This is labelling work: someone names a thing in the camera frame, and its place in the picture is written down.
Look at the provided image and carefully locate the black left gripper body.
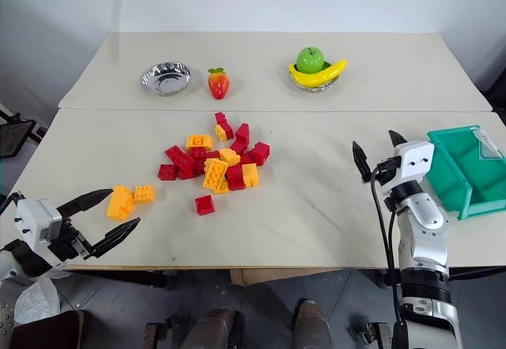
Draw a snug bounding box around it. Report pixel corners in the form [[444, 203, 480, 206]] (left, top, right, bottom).
[[47, 218, 98, 265]]

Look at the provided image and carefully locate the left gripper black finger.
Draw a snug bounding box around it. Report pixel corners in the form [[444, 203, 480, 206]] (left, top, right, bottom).
[[56, 188, 115, 222], [84, 216, 142, 261]]

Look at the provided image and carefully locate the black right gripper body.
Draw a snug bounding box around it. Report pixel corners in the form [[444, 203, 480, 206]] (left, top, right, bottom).
[[372, 156, 403, 188]]

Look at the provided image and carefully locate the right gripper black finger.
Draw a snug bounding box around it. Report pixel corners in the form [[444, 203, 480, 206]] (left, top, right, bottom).
[[352, 140, 373, 184], [388, 129, 409, 157]]

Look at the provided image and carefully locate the large yellow building block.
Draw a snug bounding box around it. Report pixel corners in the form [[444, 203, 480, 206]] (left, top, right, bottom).
[[105, 184, 137, 222]]

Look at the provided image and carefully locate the black rectangular block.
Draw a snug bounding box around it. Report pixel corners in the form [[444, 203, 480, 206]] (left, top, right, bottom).
[[9, 309, 86, 349]]

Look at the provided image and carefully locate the teal plastic bin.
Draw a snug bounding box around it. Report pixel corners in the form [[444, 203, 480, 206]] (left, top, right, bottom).
[[425, 125, 506, 222]]

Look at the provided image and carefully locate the white plastic bag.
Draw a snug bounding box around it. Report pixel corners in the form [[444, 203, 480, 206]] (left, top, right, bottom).
[[14, 275, 61, 327]]

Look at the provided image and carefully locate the glass fruit dish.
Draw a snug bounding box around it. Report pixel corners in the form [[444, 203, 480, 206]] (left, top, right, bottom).
[[289, 61, 342, 94]]

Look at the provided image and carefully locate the clear plastic label card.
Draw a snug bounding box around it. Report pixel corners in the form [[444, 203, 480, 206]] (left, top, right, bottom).
[[475, 128, 501, 161]]

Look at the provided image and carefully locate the yellow toy banana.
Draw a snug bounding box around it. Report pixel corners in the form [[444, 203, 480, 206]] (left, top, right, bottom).
[[287, 59, 349, 89]]

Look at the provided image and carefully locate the black metal stand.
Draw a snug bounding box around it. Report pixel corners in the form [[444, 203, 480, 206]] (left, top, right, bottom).
[[0, 102, 40, 161]]

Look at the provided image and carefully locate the red plastic toy brick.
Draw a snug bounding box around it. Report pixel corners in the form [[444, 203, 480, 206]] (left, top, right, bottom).
[[164, 145, 196, 174]]

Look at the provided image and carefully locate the green toy apple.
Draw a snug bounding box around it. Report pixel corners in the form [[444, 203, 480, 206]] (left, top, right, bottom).
[[296, 46, 327, 75]]

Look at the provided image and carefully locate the red sloped building block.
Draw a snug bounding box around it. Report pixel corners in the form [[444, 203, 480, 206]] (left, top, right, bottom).
[[234, 122, 251, 145]]

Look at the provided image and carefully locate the dark brown rounded shape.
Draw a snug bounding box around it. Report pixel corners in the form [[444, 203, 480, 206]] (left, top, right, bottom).
[[188, 306, 239, 349], [291, 298, 332, 349]]

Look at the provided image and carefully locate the brown cardboard piece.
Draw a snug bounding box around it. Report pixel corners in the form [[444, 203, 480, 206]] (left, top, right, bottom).
[[230, 267, 346, 287]]

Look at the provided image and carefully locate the shiny silver metal bowl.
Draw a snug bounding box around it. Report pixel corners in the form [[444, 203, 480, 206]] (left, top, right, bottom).
[[138, 60, 193, 97]]

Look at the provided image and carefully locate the red toy strawberry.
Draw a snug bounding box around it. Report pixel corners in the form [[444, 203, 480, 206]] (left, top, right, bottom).
[[207, 66, 232, 101]]

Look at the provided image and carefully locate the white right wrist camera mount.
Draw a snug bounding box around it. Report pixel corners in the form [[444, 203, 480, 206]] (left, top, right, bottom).
[[395, 140, 436, 188]]

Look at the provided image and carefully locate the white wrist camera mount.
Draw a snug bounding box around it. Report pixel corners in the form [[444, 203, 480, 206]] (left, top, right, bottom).
[[13, 197, 64, 248], [395, 140, 436, 188]]

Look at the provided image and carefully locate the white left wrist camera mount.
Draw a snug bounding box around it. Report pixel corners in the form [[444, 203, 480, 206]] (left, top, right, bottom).
[[13, 197, 64, 248]]

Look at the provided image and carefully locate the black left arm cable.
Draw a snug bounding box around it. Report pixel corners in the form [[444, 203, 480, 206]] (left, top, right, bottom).
[[0, 191, 24, 218]]

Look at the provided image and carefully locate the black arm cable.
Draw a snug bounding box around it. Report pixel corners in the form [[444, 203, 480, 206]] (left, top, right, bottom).
[[0, 191, 24, 218], [368, 165, 409, 349]]

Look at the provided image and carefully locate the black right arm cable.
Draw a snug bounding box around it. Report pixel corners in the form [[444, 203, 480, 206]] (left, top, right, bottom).
[[368, 165, 409, 349]]

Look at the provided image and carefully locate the dark metal foot bracket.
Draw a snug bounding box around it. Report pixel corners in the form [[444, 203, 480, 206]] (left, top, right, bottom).
[[143, 312, 187, 349], [346, 318, 393, 349]]

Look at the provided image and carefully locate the black table frame bar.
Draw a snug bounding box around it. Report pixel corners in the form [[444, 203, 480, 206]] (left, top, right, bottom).
[[446, 264, 506, 279]]

